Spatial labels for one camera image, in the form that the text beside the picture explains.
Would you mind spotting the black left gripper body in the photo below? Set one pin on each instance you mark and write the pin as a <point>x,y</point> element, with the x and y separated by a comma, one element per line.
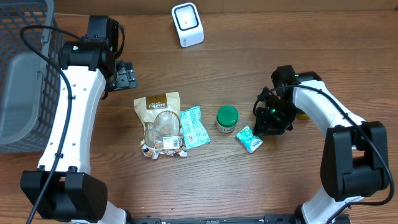
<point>125,79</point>

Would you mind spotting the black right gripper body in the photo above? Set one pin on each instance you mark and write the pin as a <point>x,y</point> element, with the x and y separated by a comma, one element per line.
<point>271,123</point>

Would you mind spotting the yellow dish soap bottle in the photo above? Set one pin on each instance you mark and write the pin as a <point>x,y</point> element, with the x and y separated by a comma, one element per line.
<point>302,116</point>

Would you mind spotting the teal tissue pack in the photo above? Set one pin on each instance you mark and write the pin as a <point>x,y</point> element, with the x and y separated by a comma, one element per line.
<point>248,140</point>

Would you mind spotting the green tissue canister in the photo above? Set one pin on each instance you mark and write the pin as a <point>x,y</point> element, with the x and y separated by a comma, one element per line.
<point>227,118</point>

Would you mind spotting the brown snack pouch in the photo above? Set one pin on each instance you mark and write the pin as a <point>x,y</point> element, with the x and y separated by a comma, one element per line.
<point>160,118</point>

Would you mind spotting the teal snack packet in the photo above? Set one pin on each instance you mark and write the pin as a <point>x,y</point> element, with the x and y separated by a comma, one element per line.
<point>193,130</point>

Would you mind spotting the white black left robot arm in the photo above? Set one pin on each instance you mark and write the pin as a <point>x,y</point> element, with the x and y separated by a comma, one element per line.
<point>62,187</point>

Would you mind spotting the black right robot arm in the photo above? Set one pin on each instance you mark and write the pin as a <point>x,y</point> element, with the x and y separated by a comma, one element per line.
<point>354,168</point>

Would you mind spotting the white barcode scanner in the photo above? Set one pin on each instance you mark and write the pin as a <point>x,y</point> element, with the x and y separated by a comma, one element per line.
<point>188,24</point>

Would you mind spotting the grey plastic mesh basket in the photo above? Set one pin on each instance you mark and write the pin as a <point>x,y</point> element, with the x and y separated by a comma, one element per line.
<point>30,87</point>

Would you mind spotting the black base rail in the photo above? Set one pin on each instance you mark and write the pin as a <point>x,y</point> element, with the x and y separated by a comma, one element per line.
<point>202,221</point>

